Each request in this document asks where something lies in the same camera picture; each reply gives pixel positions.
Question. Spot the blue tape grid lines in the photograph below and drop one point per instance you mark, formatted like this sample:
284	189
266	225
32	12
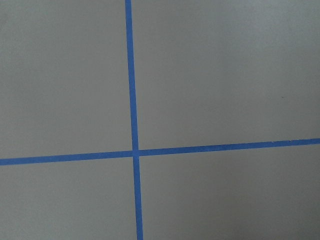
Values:
135	153

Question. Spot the brown paper table cover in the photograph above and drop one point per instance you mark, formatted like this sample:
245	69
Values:
207	72

